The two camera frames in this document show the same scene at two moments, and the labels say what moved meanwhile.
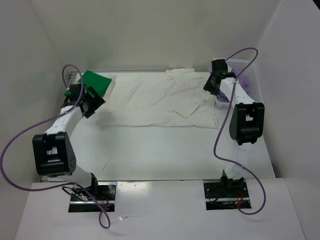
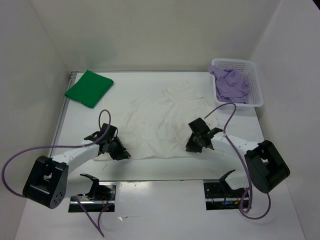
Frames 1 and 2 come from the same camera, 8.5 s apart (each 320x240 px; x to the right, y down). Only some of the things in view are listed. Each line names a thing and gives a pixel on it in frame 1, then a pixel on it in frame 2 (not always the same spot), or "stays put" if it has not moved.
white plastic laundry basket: [250, 70] stays put
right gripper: [208, 87] → [191, 147]
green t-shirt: [98, 82] stays put
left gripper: [97, 101] → [122, 153]
